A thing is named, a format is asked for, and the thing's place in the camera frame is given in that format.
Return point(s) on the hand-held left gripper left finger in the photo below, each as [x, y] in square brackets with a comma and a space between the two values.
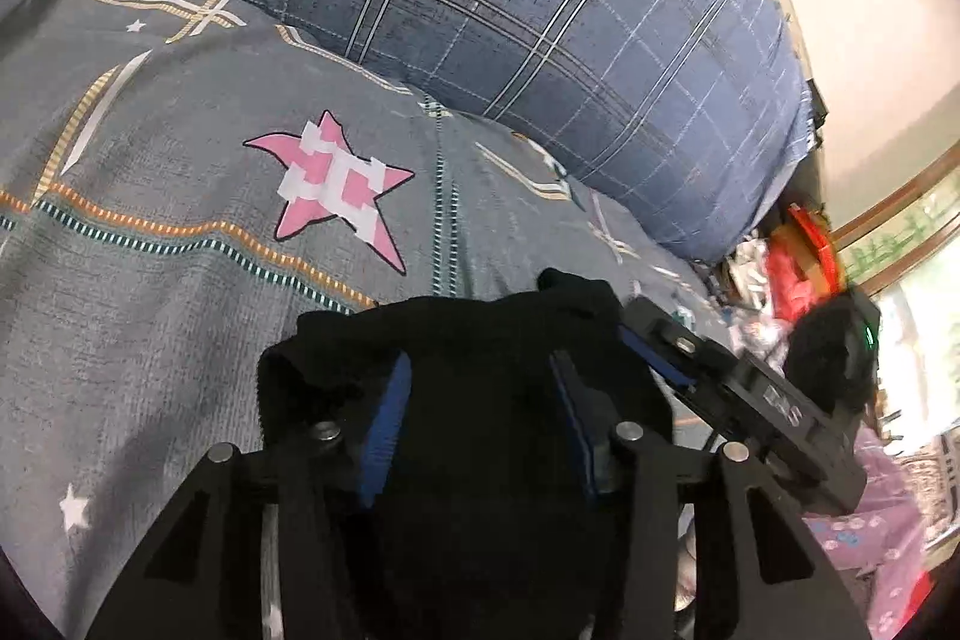
[384, 419]

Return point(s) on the wooden window frame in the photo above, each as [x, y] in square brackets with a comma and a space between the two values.
[900, 220]

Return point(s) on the grey star print bedsheet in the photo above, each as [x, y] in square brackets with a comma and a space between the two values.
[187, 197]

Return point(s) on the pink floral cloth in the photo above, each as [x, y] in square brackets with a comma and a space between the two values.
[870, 535]

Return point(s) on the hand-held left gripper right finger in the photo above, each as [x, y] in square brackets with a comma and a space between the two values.
[579, 419]

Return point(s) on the red plastic bag pile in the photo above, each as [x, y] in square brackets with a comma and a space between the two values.
[802, 265]

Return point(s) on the blue plaid pillow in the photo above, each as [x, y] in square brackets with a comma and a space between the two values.
[480, 10]

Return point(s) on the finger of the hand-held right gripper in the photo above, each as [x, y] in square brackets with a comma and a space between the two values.
[667, 344]

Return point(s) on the black pants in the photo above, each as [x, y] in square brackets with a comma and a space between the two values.
[480, 385]

